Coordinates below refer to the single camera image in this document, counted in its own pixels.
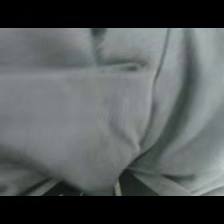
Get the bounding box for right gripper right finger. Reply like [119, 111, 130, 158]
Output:
[118, 169, 160, 197]

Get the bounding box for grey shirt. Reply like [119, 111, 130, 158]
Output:
[0, 27, 224, 197]

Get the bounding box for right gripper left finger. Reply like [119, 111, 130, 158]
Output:
[44, 181, 83, 197]

